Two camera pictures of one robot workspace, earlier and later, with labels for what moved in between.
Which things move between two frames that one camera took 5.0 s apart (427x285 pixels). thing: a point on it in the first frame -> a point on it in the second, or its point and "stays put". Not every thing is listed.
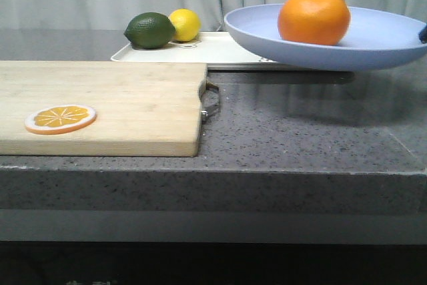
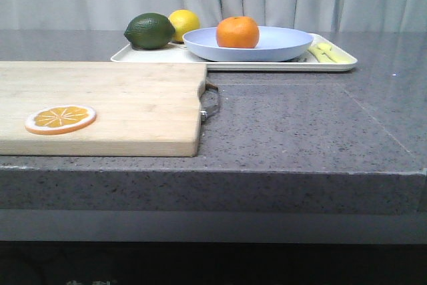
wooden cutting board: [143, 109] stays put
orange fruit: [314, 17] -> [237, 32]
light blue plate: [371, 39] -> [273, 44]
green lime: [150, 31] stays put
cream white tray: [211, 47] -> [177, 53]
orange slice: [59, 119] stays put
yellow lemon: [187, 25] stays put
